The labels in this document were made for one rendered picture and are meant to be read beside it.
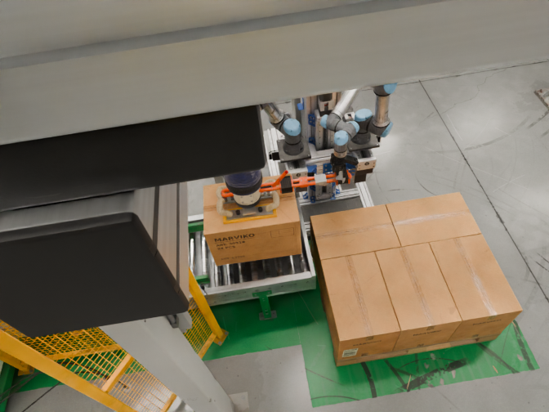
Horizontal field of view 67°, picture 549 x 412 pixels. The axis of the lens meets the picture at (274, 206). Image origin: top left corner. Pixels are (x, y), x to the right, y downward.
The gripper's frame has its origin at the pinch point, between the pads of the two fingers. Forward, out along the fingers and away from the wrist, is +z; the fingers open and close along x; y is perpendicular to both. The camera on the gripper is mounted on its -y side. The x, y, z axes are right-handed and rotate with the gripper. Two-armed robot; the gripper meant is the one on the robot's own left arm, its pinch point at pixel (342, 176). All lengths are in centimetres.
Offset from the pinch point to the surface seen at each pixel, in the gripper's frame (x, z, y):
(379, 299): 55, 68, -16
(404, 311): 66, 68, -30
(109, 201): 154, -183, 52
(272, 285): 34, 66, 54
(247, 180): 10, -20, 57
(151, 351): 111, -49, 96
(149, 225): 154, -181, 50
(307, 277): 34, 62, 29
